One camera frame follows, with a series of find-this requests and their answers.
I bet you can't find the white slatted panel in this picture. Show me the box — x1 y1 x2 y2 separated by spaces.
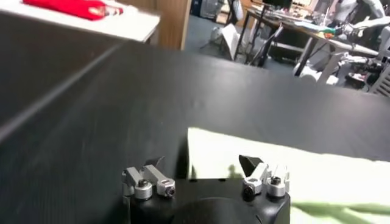
368 65 390 98

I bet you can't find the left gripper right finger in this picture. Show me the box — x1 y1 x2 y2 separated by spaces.
238 154 290 198

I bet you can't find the small white floor fan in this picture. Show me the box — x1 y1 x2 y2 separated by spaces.
210 26 224 43

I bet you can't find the teal cloth pile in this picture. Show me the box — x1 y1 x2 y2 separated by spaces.
294 20 336 34

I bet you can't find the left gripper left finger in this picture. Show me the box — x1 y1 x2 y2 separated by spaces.
121 156 177 200

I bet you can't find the white cylindrical machine base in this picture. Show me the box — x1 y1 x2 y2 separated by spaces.
292 62 319 83

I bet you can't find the red printed garment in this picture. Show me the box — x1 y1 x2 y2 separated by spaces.
23 0 124 21

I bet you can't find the white leaning board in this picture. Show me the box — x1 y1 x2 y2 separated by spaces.
221 23 241 61

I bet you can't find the white side table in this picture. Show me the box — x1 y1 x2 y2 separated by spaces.
0 0 161 43

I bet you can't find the long cluttered work desk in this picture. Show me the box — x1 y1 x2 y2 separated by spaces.
243 5 380 86

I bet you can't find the wooden cabinet panel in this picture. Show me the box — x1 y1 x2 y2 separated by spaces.
117 0 193 51

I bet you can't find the black tripod stand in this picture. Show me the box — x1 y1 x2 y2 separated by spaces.
248 24 284 68

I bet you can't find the light green T-shirt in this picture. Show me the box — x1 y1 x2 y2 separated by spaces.
186 127 390 224

